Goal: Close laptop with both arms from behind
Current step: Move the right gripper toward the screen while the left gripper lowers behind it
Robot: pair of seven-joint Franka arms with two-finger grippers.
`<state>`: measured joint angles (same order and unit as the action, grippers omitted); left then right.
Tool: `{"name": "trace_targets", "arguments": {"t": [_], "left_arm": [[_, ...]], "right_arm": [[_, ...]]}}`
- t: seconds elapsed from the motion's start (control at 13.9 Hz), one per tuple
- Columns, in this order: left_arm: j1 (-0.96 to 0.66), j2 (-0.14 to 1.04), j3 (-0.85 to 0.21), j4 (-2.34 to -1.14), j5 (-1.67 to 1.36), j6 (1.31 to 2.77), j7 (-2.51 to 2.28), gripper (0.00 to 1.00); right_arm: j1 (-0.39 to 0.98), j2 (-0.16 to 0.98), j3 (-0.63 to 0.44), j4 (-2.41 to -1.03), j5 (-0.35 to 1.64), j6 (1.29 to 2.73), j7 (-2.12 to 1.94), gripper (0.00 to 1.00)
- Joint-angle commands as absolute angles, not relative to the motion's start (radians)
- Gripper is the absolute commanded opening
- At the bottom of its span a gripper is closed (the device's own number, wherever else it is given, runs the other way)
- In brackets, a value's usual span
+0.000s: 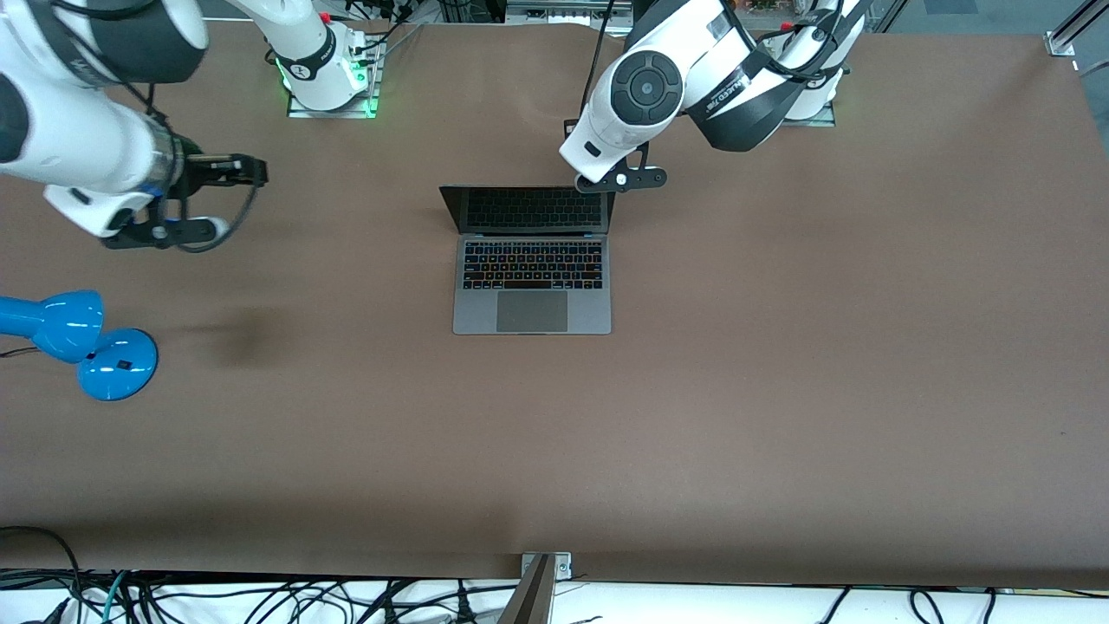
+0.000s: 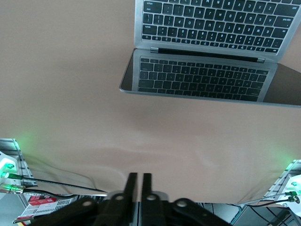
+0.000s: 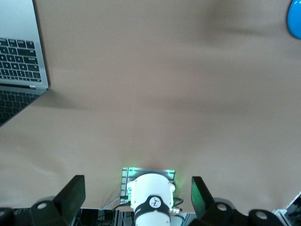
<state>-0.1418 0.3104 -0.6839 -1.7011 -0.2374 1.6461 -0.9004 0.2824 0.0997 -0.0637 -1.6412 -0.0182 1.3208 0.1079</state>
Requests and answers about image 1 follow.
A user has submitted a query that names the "aluminium frame rail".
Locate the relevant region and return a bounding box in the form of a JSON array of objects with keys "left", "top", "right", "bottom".
[{"left": 1044, "top": 0, "right": 1109, "bottom": 57}]

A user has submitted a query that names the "white sheet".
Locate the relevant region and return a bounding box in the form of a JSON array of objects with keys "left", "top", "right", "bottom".
[{"left": 0, "top": 568, "right": 1109, "bottom": 624}]

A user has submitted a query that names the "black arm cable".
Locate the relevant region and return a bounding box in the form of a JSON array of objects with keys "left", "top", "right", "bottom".
[
  {"left": 586, "top": 0, "right": 859, "bottom": 114},
  {"left": 52, "top": 0, "right": 263, "bottom": 254}
]

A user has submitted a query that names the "blue desk lamp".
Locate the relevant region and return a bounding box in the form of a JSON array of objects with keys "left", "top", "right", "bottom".
[{"left": 0, "top": 289, "right": 159, "bottom": 402}]

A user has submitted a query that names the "brown table cover sheet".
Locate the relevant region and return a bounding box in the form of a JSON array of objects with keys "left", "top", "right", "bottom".
[{"left": 0, "top": 17, "right": 1109, "bottom": 590}]

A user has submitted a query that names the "grey metal power box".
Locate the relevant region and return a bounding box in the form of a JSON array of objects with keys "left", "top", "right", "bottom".
[{"left": 505, "top": 0, "right": 633, "bottom": 27}]

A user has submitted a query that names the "tangled black cable bundle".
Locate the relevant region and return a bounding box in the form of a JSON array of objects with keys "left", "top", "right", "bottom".
[{"left": 82, "top": 572, "right": 521, "bottom": 624}]

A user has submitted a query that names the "black base connector cable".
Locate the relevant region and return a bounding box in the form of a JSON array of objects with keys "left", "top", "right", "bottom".
[{"left": 364, "top": 16, "right": 421, "bottom": 55}]

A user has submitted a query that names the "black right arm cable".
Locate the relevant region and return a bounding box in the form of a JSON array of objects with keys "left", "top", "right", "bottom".
[{"left": 52, "top": 0, "right": 263, "bottom": 254}]

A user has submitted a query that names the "small metal clamp bracket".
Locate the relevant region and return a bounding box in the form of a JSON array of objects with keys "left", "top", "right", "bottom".
[{"left": 520, "top": 552, "right": 573, "bottom": 582}]

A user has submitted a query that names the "black looped floor cable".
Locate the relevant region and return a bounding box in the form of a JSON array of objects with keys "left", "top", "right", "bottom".
[{"left": 0, "top": 526, "right": 83, "bottom": 624}]

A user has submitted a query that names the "teal cable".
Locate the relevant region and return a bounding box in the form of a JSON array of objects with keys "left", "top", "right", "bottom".
[{"left": 102, "top": 570, "right": 133, "bottom": 624}]

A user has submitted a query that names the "grey laptop with black keyboard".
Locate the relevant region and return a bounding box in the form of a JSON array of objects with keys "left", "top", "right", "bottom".
[{"left": 439, "top": 185, "right": 618, "bottom": 336}]

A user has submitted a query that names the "grey metal camera post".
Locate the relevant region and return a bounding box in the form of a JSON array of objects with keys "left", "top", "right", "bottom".
[{"left": 496, "top": 555, "right": 555, "bottom": 624}]

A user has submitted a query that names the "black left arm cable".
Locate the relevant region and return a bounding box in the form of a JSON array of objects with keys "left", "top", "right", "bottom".
[{"left": 586, "top": 0, "right": 859, "bottom": 114}]

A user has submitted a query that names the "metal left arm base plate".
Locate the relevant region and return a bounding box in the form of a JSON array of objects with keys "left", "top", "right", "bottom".
[{"left": 780, "top": 100, "right": 838, "bottom": 128}]

